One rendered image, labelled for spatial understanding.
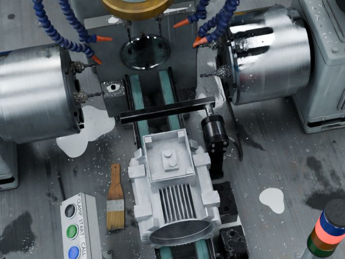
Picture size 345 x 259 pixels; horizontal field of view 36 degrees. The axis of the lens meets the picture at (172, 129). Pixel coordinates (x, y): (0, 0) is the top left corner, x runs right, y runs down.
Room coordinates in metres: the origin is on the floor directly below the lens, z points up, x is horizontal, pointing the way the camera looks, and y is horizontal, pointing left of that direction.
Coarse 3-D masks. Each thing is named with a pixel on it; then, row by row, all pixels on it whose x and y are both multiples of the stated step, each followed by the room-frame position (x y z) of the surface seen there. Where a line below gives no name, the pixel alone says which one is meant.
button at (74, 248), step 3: (75, 246) 0.39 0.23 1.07; (69, 249) 0.38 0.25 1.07; (72, 249) 0.38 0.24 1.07; (75, 249) 0.38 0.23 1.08; (78, 249) 0.38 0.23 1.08; (69, 252) 0.38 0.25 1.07; (72, 252) 0.37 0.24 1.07; (75, 252) 0.37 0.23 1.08; (78, 252) 0.37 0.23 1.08; (69, 255) 0.37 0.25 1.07; (72, 255) 0.37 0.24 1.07; (75, 255) 0.36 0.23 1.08; (72, 258) 0.36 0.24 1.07; (75, 258) 0.36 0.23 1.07
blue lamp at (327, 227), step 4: (320, 216) 0.37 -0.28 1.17; (324, 216) 0.35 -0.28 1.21; (320, 220) 0.36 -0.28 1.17; (324, 220) 0.35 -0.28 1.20; (320, 224) 0.35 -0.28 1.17; (324, 224) 0.35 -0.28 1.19; (328, 224) 0.34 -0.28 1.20; (324, 228) 0.34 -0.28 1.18; (328, 228) 0.34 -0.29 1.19; (332, 228) 0.33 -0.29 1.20; (336, 228) 0.33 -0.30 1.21; (340, 228) 0.33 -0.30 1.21; (344, 228) 0.33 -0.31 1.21; (328, 232) 0.33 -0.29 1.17; (332, 232) 0.33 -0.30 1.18; (336, 232) 0.33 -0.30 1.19; (340, 232) 0.33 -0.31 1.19; (344, 232) 0.33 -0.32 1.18
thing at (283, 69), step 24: (240, 24) 0.90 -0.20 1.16; (264, 24) 0.89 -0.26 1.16; (288, 24) 0.89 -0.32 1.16; (216, 48) 0.91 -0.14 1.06; (240, 48) 0.83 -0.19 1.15; (264, 48) 0.83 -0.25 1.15; (288, 48) 0.83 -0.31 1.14; (216, 72) 0.83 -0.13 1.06; (240, 72) 0.79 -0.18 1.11; (264, 72) 0.79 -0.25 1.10; (288, 72) 0.79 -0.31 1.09; (240, 96) 0.76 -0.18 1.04; (264, 96) 0.77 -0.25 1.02
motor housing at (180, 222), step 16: (144, 160) 0.58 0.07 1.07; (208, 176) 0.53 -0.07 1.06; (144, 192) 0.50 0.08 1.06; (160, 192) 0.49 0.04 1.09; (176, 192) 0.48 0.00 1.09; (192, 192) 0.48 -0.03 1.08; (160, 208) 0.45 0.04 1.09; (176, 208) 0.45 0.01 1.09; (192, 208) 0.44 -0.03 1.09; (144, 224) 0.43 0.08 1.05; (160, 224) 0.42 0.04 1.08; (176, 224) 0.47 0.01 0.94; (192, 224) 0.46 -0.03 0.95; (208, 224) 0.44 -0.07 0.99; (144, 240) 0.41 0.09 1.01; (160, 240) 0.42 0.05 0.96; (176, 240) 0.42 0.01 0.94; (192, 240) 0.42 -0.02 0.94
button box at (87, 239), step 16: (64, 208) 0.49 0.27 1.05; (80, 208) 0.47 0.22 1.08; (96, 208) 0.48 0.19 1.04; (64, 224) 0.45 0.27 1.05; (80, 224) 0.43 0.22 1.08; (96, 224) 0.44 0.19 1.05; (64, 240) 0.41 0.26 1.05; (80, 240) 0.40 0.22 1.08; (96, 240) 0.40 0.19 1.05; (64, 256) 0.37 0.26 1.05; (80, 256) 0.36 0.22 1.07; (96, 256) 0.36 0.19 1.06
